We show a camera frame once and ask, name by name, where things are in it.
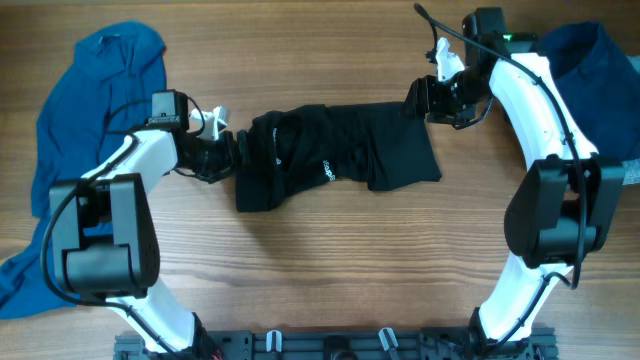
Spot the black polo shirt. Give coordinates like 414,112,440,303
236,102,442,213

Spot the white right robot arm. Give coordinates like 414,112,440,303
406,8,624,359

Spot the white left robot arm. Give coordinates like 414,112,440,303
40,90,247,359

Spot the blue polo shirt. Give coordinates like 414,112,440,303
1,21,167,320

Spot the folded navy blue garment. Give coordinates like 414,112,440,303
542,22,639,161

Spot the grey folded cloth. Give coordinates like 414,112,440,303
622,159,640,185

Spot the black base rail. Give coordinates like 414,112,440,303
113,327,559,360

